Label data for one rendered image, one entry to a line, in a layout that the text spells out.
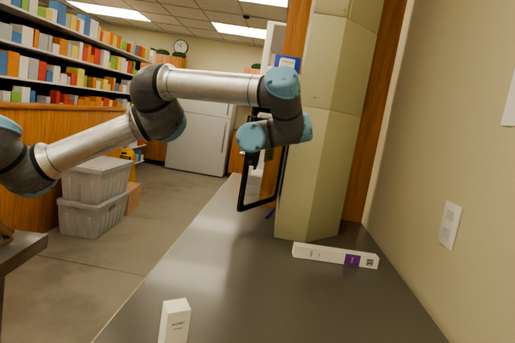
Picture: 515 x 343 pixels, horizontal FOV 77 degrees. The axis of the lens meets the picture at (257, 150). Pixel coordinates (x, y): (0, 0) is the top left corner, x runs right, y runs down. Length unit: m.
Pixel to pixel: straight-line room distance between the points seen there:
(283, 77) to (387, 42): 0.92
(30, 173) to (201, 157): 5.27
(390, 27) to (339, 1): 0.46
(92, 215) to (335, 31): 2.65
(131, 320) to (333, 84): 0.86
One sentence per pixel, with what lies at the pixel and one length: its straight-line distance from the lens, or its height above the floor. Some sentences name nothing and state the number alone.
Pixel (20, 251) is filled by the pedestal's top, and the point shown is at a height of 0.94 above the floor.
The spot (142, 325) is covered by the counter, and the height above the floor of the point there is 0.94.
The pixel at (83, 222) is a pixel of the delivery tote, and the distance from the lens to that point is 3.30.
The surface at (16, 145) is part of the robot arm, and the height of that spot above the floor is 1.18.
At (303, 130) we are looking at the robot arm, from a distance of 0.80.
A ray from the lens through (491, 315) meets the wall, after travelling 0.86.
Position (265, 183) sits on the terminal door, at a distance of 1.32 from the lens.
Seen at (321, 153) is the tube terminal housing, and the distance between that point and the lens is 1.11.
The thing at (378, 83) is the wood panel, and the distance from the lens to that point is 1.53.
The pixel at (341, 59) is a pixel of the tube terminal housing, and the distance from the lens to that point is 1.14.
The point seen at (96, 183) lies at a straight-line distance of 3.14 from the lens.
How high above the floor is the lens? 1.37
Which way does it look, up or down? 7 degrees down
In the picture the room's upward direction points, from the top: 9 degrees clockwise
